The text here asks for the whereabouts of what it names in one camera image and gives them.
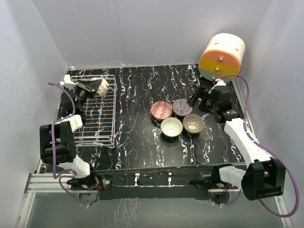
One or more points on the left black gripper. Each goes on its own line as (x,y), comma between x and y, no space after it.
(93,84)

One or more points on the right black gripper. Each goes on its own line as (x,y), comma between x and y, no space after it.
(198,94)

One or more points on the pink spoked patterned bowl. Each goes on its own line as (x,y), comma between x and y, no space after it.
(102,87)

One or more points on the red patterned bowl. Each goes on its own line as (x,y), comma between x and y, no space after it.
(161,110)

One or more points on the green patterned bowl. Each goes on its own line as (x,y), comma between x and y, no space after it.
(171,127)

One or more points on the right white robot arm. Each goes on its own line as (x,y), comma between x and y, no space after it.
(265,175)

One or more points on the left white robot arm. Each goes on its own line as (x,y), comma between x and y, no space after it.
(57,144)

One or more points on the purple striped bowl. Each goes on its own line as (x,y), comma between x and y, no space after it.
(181,107)

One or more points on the brown lattice patterned bowl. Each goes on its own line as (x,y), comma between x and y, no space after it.
(193,123)

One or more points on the orange yellow cylindrical drawer unit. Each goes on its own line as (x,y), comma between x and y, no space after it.
(222,56)

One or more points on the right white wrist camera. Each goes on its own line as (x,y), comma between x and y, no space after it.
(218,82)

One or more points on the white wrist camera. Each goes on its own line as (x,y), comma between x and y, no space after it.
(218,82)
(67,83)

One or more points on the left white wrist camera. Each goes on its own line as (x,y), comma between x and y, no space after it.
(67,83)

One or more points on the white wire dish rack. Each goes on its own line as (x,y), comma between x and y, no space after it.
(99,127)

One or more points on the black front base frame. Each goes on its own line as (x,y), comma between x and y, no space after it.
(192,182)

